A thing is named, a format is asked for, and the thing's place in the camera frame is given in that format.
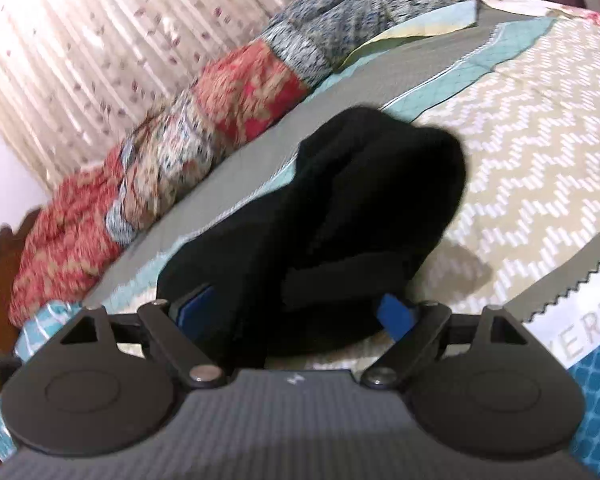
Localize floral beige curtain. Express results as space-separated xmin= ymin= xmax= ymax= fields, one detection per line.
xmin=0 ymin=0 xmax=294 ymax=190

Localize teal wave pattern pillow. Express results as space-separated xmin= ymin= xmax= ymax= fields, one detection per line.
xmin=0 ymin=300 xmax=81 ymax=462

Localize patterned bed sheet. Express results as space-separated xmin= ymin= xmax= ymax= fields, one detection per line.
xmin=0 ymin=0 xmax=600 ymax=478

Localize black pants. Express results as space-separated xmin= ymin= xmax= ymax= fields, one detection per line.
xmin=157 ymin=106 xmax=466 ymax=370

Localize red and blue patchwork quilt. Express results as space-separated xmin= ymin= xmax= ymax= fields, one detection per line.
xmin=7 ymin=0 xmax=466 ymax=327

